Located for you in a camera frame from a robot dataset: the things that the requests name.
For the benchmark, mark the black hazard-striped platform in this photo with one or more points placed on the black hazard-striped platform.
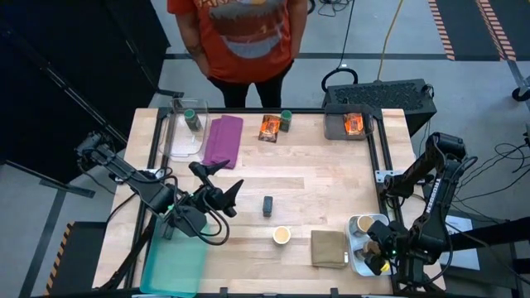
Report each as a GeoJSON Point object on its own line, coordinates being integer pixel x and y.
{"type": "Point", "coordinates": [83, 256]}

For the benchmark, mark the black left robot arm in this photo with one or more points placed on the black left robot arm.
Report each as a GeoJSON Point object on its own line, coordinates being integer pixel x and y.
{"type": "Point", "coordinates": [124, 174]}

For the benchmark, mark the teal plastic tray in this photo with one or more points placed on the teal plastic tray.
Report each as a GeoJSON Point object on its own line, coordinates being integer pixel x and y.
{"type": "Point", "coordinates": [174, 269]}

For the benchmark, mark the purple cloth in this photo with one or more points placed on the purple cloth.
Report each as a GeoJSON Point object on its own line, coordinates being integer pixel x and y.
{"type": "Point", "coordinates": [225, 136]}

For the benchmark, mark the tan cloth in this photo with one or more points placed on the tan cloth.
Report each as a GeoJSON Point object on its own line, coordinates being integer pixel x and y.
{"type": "Point", "coordinates": [328, 248]}

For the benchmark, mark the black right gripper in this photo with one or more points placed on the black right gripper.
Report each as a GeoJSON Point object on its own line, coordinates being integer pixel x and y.
{"type": "Point", "coordinates": [399, 244]}

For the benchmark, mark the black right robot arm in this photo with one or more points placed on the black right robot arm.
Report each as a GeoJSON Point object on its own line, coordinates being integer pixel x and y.
{"type": "Point", "coordinates": [435, 198]}

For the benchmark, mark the small dark block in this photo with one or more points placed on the small dark block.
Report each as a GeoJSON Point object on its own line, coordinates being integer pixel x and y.
{"type": "Point", "coordinates": [267, 206]}

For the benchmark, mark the orange spice packet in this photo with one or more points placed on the orange spice packet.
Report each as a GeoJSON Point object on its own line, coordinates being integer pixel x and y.
{"type": "Point", "coordinates": [354, 124]}
{"type": "Point", "coordinates": [269, 128]}

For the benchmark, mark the black caster wheel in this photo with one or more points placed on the black caster wheel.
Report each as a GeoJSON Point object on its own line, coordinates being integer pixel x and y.
{"type": "Point", "coordinates": [521, 94]}

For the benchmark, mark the oregano jar green lid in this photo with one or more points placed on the oregano jar green lid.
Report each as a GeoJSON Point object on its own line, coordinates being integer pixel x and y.
{"type": "Point", "coordinates": [285, 121]}
{"type": "Point", "coordinates": [191, 120]}

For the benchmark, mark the person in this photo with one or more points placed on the person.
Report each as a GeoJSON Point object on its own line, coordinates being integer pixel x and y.
{"type": "Point", "coordinates": [244, 41]}

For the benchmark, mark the black aluminium table frame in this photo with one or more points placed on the black aluminium table frame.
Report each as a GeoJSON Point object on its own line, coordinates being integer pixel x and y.
{"type": "Point", "coordinates": [248, 110]}

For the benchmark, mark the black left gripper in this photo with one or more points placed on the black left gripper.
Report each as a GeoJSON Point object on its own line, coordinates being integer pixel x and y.
{"type": "Point", "coordinates": [207, 198]}

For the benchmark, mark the grey translucent bin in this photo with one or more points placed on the grey translucent bin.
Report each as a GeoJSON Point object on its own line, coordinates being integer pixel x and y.
{"type": "Point", "coordinates": [331, 124]}

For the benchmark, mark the black metal beam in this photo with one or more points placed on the black metal beam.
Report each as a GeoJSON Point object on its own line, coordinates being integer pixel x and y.
{"type": "Point", "coordinates": [497, 232]}

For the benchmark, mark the white plastic tray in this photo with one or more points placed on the white plastic tray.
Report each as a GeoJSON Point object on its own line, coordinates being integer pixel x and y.
{"type": "Point", "coordinates": [354, 248]}

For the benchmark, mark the white paper sheet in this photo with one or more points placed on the white paper sheet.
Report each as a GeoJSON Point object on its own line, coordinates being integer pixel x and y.
{"type": "Point", "coordinates": [461, 223]}

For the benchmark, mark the paper cup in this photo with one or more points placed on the paper cup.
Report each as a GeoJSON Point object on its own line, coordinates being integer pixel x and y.
{"type": "Point", "coordinates": [281, 235]}

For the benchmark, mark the clear plastic bin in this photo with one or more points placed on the clear plastic bin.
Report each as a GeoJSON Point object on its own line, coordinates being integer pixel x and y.
{"type": "Point", "coordinates": [178, 140]}

